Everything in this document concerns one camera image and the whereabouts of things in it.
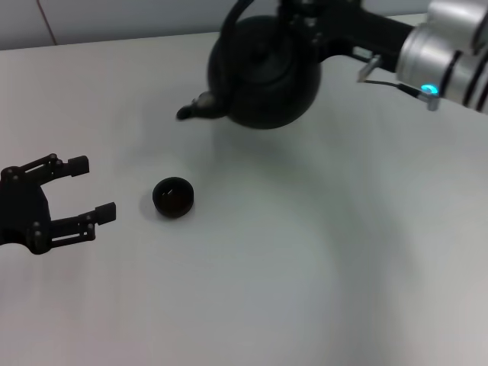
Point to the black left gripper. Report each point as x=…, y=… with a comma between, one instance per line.
x=23, y=213

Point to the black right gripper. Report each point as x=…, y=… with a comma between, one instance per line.
x=366, y=34

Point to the small black teacup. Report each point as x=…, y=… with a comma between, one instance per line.
x=173, y=200

